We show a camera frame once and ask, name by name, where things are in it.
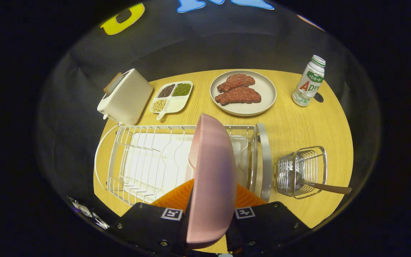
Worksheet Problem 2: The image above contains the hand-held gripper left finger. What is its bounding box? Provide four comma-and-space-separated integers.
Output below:
107, 178, 194, 257

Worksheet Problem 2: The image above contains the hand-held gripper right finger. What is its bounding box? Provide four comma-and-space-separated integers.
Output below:
225, 183, 312, 255

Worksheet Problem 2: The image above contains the white wire dish rack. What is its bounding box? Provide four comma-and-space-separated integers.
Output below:
94, 123, 273, 207

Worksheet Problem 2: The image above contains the metal wire basket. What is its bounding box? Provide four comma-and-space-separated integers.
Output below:
275, 146, 328, 200

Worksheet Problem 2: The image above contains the pink plate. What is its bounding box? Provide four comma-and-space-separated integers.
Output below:
186, 113, 238, 250

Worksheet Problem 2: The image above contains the wooden handled metal spoon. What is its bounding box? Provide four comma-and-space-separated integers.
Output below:
286, 171, 353, 195

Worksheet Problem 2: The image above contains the white divided dish with beans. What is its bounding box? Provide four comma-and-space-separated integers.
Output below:
149, 81, 194, 121

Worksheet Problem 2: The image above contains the beige plate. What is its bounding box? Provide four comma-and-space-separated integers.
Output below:
209, 70, 277, 117

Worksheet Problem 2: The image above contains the white tag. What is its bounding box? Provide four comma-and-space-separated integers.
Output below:
71, 197, 92, 217

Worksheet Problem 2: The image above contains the white toaster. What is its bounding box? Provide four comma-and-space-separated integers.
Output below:
97, 68, 154, 126

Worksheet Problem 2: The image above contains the brown meat piece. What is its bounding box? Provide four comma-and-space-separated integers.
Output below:
215, 86, 262, 106
217, 74, 256, 92

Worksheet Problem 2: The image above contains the brown bread slice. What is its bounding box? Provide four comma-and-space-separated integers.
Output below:
103, 72, 125, 95

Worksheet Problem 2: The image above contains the white drink bottle green label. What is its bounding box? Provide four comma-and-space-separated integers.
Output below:
292, 55, 326, 107

